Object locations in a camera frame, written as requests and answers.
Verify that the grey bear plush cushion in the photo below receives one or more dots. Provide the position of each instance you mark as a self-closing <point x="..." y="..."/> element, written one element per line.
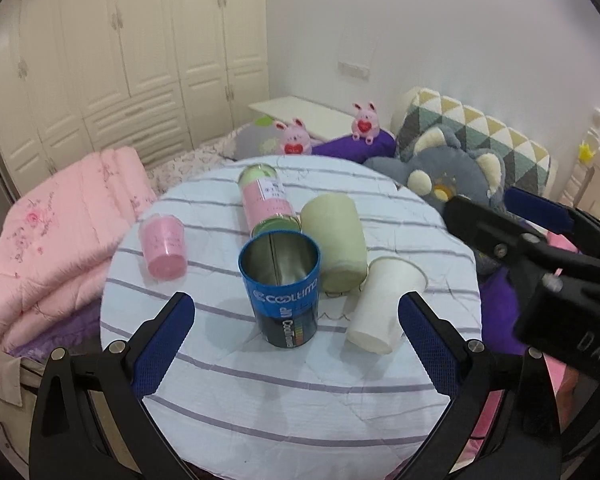
<point x="445" y="170"/>

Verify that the pink cylindrical canister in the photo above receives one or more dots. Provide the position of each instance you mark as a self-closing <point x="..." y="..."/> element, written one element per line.
<point x="265" y="200"/>

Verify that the triangle patterned pillow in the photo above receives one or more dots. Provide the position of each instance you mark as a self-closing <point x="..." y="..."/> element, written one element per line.
<point x="480" y="125"/>

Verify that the cream wardrobe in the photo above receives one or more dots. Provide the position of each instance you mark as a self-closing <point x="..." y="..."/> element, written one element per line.
<point x="130" y="60"/>

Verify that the pink bunny plush toy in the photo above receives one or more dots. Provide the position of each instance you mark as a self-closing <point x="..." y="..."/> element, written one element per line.
<point x="365" y="122"/>
<point x="294" y="140"/>

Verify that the floral bed sheet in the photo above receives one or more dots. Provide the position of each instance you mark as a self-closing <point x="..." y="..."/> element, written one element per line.
<point x="195" y="160"/>

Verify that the blue metal can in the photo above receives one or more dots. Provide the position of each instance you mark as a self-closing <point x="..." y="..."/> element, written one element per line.
<point x="285" y="305"/>

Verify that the white wall socket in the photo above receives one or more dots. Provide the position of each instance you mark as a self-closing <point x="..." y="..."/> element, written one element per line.
<point x="353" y="70"/>

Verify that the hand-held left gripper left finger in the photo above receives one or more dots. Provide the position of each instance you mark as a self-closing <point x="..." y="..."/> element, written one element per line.
<point x="162" y="345"/>

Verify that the yellow star toy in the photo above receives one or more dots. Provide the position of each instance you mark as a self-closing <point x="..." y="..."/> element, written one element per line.
<point x="586" y="152"/>

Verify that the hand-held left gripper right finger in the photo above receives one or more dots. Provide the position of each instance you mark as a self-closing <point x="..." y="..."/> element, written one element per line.
<point x="427" y="345"/>

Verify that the beige cloth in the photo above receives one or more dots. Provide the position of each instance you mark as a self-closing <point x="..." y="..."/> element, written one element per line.
<point x="0" y="375"/>

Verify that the white paper cup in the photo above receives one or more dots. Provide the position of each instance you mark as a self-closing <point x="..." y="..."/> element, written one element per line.
<point x="375" y="305"/>

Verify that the grey and green pillow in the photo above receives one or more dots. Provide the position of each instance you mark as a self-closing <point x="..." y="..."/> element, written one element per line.
<point x="252" y="140"/>

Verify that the white bedside table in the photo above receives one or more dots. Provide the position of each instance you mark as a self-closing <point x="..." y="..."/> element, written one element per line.
<point x="305" y="112"/>

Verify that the pale green cup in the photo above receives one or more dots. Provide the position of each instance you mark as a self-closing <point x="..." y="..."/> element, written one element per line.
<point x="335" y="240"/>

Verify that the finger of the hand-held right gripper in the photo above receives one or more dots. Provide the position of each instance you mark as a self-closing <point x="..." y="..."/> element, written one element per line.
<point x="535" y="210"/>
<point x="480" y="225"/>

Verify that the striped white tablecloth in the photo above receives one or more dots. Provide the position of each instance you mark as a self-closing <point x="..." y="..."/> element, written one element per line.
<point x="230" y="385"/>

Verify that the purple pillow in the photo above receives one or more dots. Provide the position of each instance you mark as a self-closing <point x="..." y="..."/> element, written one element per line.
<point x="345" y="150"/>

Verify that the pink plastic cup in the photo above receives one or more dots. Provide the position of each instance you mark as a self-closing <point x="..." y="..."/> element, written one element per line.
<point x="162" y="250"/>

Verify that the pink floral quilt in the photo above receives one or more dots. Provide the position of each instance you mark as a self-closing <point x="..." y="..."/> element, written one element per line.
<point x="55" y="240"/>

